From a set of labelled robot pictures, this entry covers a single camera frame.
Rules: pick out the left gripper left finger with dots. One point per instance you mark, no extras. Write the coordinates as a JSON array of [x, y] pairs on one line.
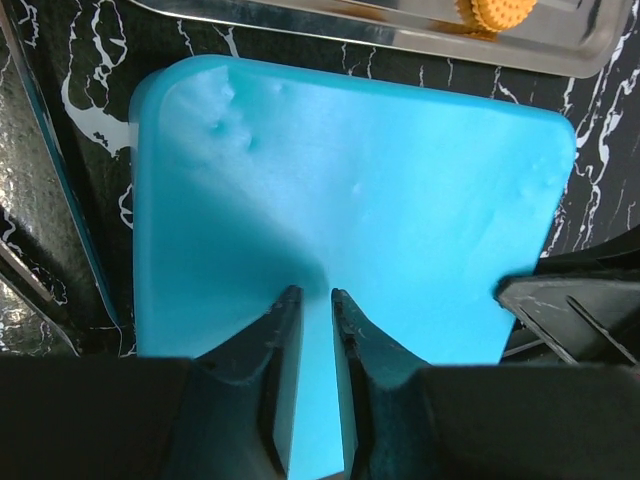
[[227, 414]]

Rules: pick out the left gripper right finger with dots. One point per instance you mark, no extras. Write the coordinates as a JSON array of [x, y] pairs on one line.
[[403, 418]]

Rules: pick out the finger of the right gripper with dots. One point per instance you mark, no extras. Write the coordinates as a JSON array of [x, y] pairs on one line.
[[580, 319]]

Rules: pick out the blue tin lid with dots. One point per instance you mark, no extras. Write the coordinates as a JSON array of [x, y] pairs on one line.
[[249, 177]]

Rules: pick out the steel baking tray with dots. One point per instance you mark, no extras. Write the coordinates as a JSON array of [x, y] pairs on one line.
[[565, 38]]

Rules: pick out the orange cookie bottom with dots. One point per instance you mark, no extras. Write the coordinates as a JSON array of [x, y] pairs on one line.
[[494, 15]]

